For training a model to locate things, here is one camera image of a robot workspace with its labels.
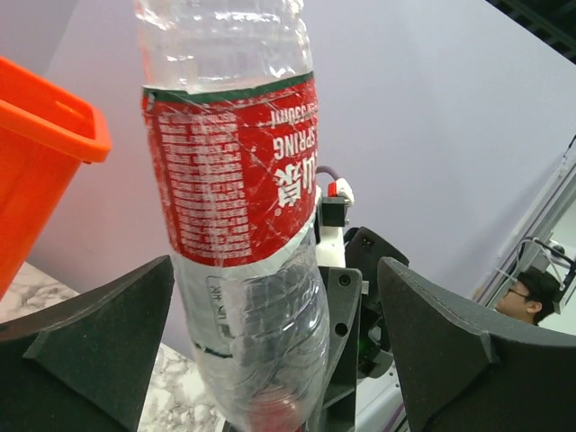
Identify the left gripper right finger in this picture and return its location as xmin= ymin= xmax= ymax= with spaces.
xmin=377 ymin=257 xmax=575 ymax=431

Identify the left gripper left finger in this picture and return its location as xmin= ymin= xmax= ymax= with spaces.
xmin=1 ymin=256 xmax=175 ymax=431

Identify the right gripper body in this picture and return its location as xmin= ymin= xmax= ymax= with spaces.
xmin=314 ymin=227 xmax=410 ymax=374

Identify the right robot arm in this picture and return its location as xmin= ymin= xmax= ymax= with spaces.
xmin=307 ymin=227 xmax=409 ymax=431

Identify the red label water bottle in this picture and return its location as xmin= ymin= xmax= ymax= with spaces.
xmin=134 ymin=1 xmax=329 ymax=431

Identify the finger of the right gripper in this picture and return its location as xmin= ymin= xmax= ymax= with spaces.
xmin=317 ymin=266 xmax=362 ymax=432

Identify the orange plastic bin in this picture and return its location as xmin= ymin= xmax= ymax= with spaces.
xmin=1 ymin=58 xmax=112 ymax=293

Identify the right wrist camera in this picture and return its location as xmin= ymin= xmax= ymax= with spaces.
xmin=314 ymin=177 xmax=355 ymax=268

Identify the person with glasses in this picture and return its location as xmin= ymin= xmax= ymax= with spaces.
xmin=495 ymin=266 xmax=561 ymax=326

